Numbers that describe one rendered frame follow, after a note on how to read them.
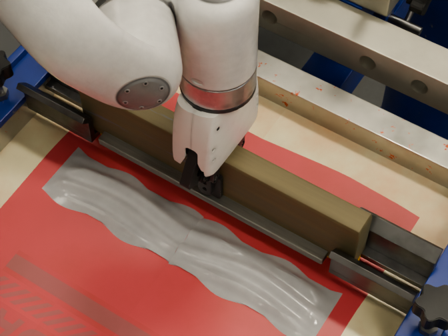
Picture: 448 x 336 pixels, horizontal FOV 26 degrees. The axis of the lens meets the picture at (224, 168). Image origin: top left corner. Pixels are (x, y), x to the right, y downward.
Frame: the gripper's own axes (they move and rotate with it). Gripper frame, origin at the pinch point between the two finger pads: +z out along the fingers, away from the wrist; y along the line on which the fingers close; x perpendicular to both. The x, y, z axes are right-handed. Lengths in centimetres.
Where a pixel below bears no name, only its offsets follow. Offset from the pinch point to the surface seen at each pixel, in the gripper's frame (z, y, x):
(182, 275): 6.0, 10.5, 1.9
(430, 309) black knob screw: -4.4, 5.2, 27.4
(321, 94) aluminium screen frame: 2.6, -17.1, 3.6
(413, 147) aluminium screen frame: 2.6, -16.0, 16.3
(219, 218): 6.0, 2.3, 1.4
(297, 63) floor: 102, -96, -38
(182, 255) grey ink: 5.6, 8.6, 0.7
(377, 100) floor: 102, -96, -16
